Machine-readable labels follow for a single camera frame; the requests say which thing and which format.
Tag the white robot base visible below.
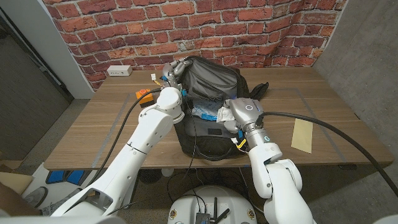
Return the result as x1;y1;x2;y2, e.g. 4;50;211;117
167;185;258;224

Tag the clear plastic bag blue label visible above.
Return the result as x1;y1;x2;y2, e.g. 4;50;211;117
192;99;231;121

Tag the grey perforated wall panel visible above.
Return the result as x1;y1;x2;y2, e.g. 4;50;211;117
0;6;75;161

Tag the black antenna device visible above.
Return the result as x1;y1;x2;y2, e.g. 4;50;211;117
195;197;231;224

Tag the grey sneaker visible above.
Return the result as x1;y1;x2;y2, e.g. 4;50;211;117
23;185;49;208
41;188;82;216

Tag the yellow paper envelope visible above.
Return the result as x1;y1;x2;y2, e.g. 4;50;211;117
290;117;314;154

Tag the person's brown trouser leg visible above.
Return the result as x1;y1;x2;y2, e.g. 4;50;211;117
0;182;41;217

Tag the orange emergency stop button box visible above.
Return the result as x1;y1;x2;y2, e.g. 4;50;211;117
135;88;155;109

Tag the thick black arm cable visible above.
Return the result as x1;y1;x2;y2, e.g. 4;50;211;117
88;88;162;187
255;111;398;197

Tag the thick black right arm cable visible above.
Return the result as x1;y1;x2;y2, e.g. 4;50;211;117
255;111;398;197

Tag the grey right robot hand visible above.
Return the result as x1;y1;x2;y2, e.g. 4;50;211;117
223;97;265;134

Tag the white power strip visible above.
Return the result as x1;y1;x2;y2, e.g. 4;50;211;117
106;65;133;77

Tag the blue and black pad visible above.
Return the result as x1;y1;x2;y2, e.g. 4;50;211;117
45;170;85;185

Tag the red brick print backdrop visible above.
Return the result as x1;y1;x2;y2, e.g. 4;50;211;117
42;0;349;91

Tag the white floor plate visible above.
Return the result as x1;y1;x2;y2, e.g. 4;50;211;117
21;161;94;215

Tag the black round floor object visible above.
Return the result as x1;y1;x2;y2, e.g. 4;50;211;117
139;169;162;185

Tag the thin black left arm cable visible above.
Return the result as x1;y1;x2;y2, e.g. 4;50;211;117
183;99;199;181

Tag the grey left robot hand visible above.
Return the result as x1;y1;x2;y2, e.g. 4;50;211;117
161;58;193;90

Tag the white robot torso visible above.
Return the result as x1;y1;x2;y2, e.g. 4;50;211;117
0;213;398;224

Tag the black backpack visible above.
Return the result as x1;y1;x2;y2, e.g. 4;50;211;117
172;55;270;162

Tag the cardboard box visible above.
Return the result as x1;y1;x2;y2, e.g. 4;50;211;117
0;160;34;195

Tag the white floor cable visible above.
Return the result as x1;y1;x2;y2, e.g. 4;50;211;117
238;167;265;215

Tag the black floor cable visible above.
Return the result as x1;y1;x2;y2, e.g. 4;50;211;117
166;169;249;206

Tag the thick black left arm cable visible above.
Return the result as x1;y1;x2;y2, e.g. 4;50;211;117
88;88;162;187

